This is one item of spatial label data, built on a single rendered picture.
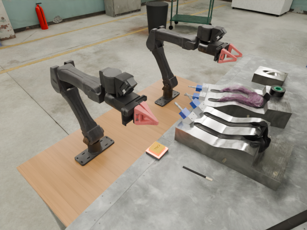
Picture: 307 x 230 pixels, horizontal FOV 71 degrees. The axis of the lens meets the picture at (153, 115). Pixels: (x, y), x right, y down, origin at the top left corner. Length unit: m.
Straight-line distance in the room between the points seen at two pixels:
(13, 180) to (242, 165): 1.89
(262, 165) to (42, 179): 0.95
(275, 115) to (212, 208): 0.65
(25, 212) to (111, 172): 1.14
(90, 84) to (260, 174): 0.76
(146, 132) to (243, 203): 0.57
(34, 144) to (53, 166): 1.41
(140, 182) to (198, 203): 0.25
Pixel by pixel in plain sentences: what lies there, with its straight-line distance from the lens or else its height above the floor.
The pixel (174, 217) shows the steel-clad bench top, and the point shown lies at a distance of 0.89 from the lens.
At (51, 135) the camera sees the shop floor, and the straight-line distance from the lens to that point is 2.55.
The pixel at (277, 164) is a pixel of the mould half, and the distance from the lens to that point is 1.09.
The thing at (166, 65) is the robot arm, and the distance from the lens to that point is 1.32.
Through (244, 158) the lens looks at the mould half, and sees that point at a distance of 0.99.
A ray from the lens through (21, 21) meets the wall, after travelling 6.11.
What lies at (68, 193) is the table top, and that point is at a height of 0.80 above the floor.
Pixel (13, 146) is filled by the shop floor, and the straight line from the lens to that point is 2.60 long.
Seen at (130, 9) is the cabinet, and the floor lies 0.13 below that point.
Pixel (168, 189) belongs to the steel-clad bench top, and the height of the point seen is 0.80.
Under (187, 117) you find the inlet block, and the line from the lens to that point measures 1.07.
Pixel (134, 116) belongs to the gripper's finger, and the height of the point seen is 1.20.
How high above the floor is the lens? 1.60
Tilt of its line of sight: 39 degrees down
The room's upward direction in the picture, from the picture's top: straight up
